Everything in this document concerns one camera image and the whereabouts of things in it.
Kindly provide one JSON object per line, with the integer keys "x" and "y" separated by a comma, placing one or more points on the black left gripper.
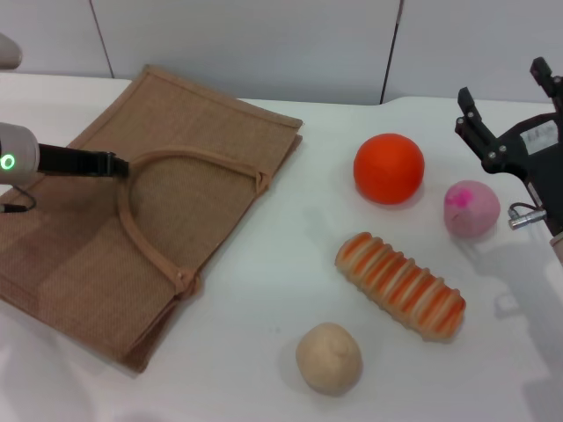
{"x": 75, "y": 160}

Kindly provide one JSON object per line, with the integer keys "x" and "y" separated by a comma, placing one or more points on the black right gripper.
{"x": 534, "y": 149}

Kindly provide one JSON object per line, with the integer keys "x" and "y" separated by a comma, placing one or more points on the brown woven handbag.
{"x": 88, "y": 246}

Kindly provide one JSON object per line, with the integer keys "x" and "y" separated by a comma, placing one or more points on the orange striped bread loaf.
{"x": 398, "y": 292}

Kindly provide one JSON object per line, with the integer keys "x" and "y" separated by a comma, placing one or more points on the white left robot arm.
{"x": 17, "y": 154}

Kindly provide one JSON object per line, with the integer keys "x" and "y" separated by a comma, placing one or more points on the pink peach toy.
{"x": 473, "y": 211}

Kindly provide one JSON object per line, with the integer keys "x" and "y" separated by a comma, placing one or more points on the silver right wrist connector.
{"x": 525, "y": 217}

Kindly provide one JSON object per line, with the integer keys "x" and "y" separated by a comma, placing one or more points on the orange ball fruit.
{"x": 388, "y": 168}

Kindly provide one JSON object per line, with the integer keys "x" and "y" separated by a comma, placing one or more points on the beige round bun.
{"x": 329, "y": 358}

